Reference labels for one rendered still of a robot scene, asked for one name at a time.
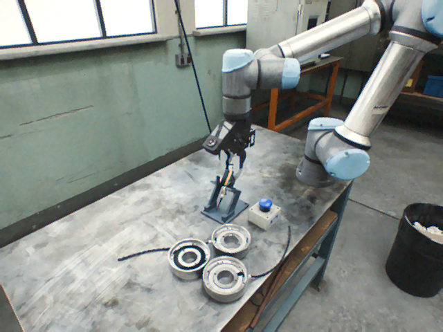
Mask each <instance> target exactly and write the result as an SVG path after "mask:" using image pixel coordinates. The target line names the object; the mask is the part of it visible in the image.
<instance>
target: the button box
mask: <svg viewBox="0 0 443 332"><path fill-rule="evenodd" d="M279 218H280V207H278V206H277V205H274V204H272V206H271V207H270V208H267V209H266V210H265V209H263V208H262V207H260V206H259V201H258V202H257V203H256V204H255V205H253V207H252V208H251V209H249V210H248V220H249V221H250V222H252V223H254V224H255V225H256V226H257V227H259V228H261V229H263V230H266V231H268V230H269V229H270V228H271V227H272V226H273V224H274V223H275V222H277V221H278V220H279Z"/></svg>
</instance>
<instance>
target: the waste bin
mask: <svg viewBox="0 0 443 332"><path fill-rule="evenodd" d="M417 222H418V223H419V224H420V225H421V226H422V227H424V228H425V229H427V228H429V227H432V226H433V227H436V228H438V229H439V230H441V231H442V232H443V205H439V204H436V203H427V202H416V203H411V204H410V205H408V206H407V207H406V208H404V211H403V214H402V217H401V220H400V222H399V225H398V228H397V229H398V231H397V234H396V237H395V240H394V243H393V245H392V248H391V251H390V254H389V256H388V260H387V263H386V272H387V274H388V276H389V278H390V279H391V280H392V281H393V282H394V283H395V285H396V286H397V287H399V288H400V289H402V290H403V291H406V292H407V293H410V294H411V295H415V296H418V297H432V296H434V295H437V294H438V293H439V292H440V291H441V290H442V288H443V243H440V242H438V241H435V240H433V239H431V238H430V237H428V236H427V235H425V234H423V233H421V232H420V231H419V230H418V229H416V228H415V227H414V225H415V224H414V223H417ZM442 232H441V233H442Z"/></svg>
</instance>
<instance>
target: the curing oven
mask: <svg viewBox="0 0 443 332"><path fill-rule="evenodd" d="M330 4H331V0H247V16H246V48H245V50H250V51H252V52H253V54H254V53H255V52H256V51H257V50H260V49H262V48H270V47H273V46H276V45H278V44H280V43H282V42H285V41H287V40H288V39H291V38H293V37H296V36H298V35H301V34H303V33H305V31H308V30H310V29H312V28H314V27H317V26H319V25H321V24H324V23H326V22H327V20H328V15H329V8H330ZM320 59H321V54H320V55H318V56H315V57H313V58H311V59H308V60H306V61H303V62H301V63H300V68H302V67H304V66H308V65H310V64H311V65H312V66H315V65H316V63H319V62H320Z"/></svg>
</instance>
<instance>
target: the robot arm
mask: <svg viewBox="0 0 443 332"><path fill-rule="evenodd" d="M389 30H390V32H389V33H390V38H391V43H390V45H389V46H388V47H387V49H386V51H385V53H384V54H383V56H382V58H381V60H380V61H379V63H378V64H377V67H376V68H375V70H374V72H373V74H372V75H371V77H370V79H369V81H368V83H367V84H366V86H365V88H364V90H363V92H362V93H361V95H360V96H359V99H358V100H357V101H356V102H355V104H354V106H353V108H352V110H351V111H350V114H349V115H348V117H347V119H346V120H345V122H343V121H342V120H337V119H333V118H317V119H314V120H312V121H311V122H310V124H309V128H308V130H309V131H308V135H307V142H306V147H305V155H304V157H303V159H302V160H301V161H300V162H299V164H298V166H297V168H296V177H297V179H298V180H299V181H302V182H303V183H305V184H307V185H310V186H313V187H329V186H332V185H333V184H335V182H336V179H337V180H340V181H348V180H352V179H353V178H357V177H359V176H360V175H362V174H363V173H364V172H365V171H366V169H367V168H368V166H369V164H370V161H369V155H368V152H369V150H370V148H371V146H372V139H371V137H372V135H373V133H374V132H375V130H376V129H377V127H378V125H379V123H380V122H381V121H382V120H383V118H384V117H385V115H386V114H387V112H388V111H389V109H390V108H391V106H392V104H393V103H394V101H395V99H396V98H397V96H398V95H399V93H400V92H401V90H402V89H403V87H404V85H405V84H406V83H407V81H408V79H409V78H410V77H411V75H412V74H413V72H414V70H415V69H416V68H417V66H418V64H419V63H420V62H421V60H422V58H423V56H424V55H425V54H426V53H428V52H429V51H431V50H433V49H436V48H437V47H438V46H439V45H440V44H441V43H442V41H443V0H367V1H364V2H363V5H362V6H361V7H360V8H357V9H355V10H353V11H351V12H348V13H346V14H344V15H341V16H339V17H337V18H335V19H332V20H330V21H328V22H326V23H324V24H321V25H319V26H317V27H314V28H312V29H310V30H308V31H305V33H303V34H301V35H298V36H296V37H293V38H291V39H288V40H287V41H284V42H282V43H280V44H278V45H276V46H273V47H270V48H262V49H260V50H257V51H256V52H255V53H254V54H253V52H252V51H250V50H241V49H236V50H228V51H226V52H225V53H224V55H223V67H222V75H223V116H224V118H223V120H222V121H221V122H220V123H219V125H218V126H217V127H216V129H215V130H214V131H213V132H212V133H211V134H210V135H209V136H208V138H207V140H206V141H205V142H204V144H203V147H204V149H205V150H206V151H207V152H209V153H211V154H214V155H218V156H219V160H220V162H221V166H222V167H223V169H224V171H225V169H228V166H229V165H230V163H231V162H232V161H233V164H234V168H233V171H234V174H233V177H234V178H235V180H237V179H238V178H239V176H240V174H241V173H242V170H243V168H244V167H245V166H247V165H248V159H247V158H246V151H245V150H244V149H246V148H248V146H249V143H250V147H252V146H253V145H255V129H254V128H251V116H252V108H251V89H289V88H294V87H295V86H296V85H297V84H298V81H299V78H300V63H301V62H303V61H306V60H308V59H311V58H313V57H315V56H318V55H320V54H322V53H325V52H327V51H329V50H331V49H333V48H336V47H338V46H342V45H343V44H346V43H348V42H351V41H353V40H355V39H358V38H360V37H362V36H364V35H367V34H370V35H376V34H379V33H381V32H384V31H389ZM253 134H254V136H253V142H252V143H251V138H252V135H253ZM249 137H251V138H250V139H249ZM235 154H236V155H235ZM228 170H229V169H228Z"/></svg>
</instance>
